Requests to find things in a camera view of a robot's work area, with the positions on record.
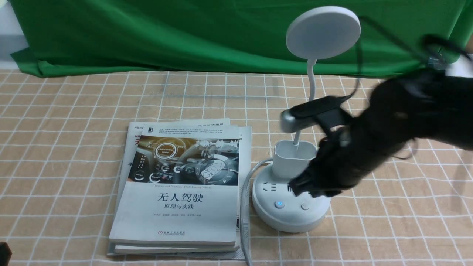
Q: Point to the top self-driving book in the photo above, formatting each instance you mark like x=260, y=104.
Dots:
x=182, y=188

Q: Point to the metal binder clip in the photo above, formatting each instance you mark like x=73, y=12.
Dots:
x=437, y=62

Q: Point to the checkered beige tablecloth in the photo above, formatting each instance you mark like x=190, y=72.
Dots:
x=63, y=139

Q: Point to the white desk lamp with base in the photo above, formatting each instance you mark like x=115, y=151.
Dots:
x=320, y=33

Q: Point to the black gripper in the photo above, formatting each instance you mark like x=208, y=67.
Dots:
x=345, y=160

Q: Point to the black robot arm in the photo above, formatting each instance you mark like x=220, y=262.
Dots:
x=423, y=104

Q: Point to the dark object at corner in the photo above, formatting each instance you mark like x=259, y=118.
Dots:
x=5, y=254

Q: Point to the green backdrop cloth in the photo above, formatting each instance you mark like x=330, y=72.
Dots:
x=84, y=37

